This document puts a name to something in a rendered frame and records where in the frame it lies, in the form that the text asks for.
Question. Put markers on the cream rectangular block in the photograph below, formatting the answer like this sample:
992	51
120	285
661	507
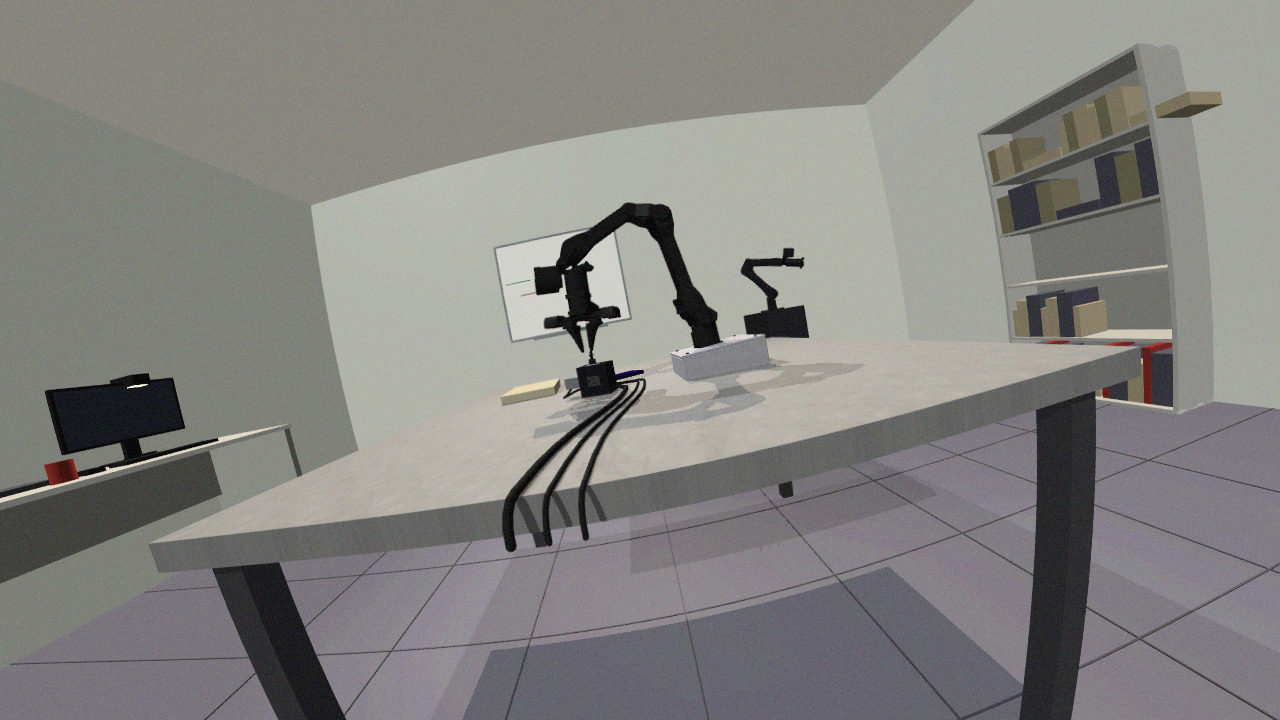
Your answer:
522	393

